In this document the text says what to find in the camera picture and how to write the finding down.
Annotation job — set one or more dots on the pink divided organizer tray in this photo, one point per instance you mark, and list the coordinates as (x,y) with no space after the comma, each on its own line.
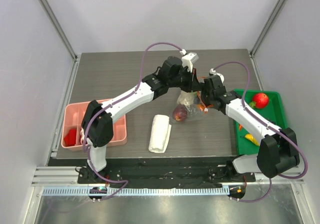
(73,117)

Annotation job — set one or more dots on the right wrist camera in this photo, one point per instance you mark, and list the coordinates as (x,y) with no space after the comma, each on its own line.
(213,72)

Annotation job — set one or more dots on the left aluminium frame post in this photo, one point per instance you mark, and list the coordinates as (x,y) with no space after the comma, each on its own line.
(56,25)

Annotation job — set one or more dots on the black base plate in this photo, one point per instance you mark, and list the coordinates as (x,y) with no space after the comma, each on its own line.
(159,172)

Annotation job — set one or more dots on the red white small item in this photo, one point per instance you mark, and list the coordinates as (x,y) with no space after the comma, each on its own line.
(81,137)

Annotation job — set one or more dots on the perforated metal rail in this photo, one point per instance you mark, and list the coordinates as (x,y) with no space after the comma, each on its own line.
(95,191)

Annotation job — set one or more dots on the red fake tomato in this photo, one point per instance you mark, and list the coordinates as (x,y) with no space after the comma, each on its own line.
(261,100)

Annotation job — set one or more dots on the red cloth left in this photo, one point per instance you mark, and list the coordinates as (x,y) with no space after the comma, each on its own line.
(70,138)

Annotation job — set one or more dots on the yellow fake pepper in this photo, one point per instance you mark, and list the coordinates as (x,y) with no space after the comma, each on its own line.
(250,138)

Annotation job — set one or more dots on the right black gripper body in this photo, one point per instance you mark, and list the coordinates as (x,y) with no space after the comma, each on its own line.
(204,98)

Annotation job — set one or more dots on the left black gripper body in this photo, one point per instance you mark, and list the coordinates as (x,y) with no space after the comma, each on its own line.
(183,79)

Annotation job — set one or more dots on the green plastic bin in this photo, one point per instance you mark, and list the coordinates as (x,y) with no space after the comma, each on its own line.
(273,111)

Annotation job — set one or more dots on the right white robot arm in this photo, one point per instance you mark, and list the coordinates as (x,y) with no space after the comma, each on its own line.
(277,150)

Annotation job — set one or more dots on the aluminium frame post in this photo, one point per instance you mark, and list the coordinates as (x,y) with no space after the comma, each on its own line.
(267,27)
(56,25)

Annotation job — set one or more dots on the clear zip top bag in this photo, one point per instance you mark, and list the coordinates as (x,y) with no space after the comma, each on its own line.
(196,111)

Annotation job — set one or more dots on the rolled white towel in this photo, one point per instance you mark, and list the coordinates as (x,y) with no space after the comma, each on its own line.
(160,133)

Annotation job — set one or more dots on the dark red fake fruit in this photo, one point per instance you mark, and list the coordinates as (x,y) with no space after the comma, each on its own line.
(180,113)

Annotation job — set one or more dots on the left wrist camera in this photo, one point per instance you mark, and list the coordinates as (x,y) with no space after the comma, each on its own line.
(188,60)

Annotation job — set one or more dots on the right aluminium frame post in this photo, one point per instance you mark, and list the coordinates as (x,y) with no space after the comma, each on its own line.
(267,27)

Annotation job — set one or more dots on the white fake cauliflower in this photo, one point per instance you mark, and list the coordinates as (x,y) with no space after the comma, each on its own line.
(185,98)

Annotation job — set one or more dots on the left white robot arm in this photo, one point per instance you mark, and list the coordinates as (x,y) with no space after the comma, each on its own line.
(99,118)

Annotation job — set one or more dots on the green fake lettuce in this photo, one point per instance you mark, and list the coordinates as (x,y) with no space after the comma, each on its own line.
(252,104)

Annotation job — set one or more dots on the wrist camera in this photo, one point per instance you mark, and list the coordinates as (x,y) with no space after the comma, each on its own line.
(213,72)
(188,60)

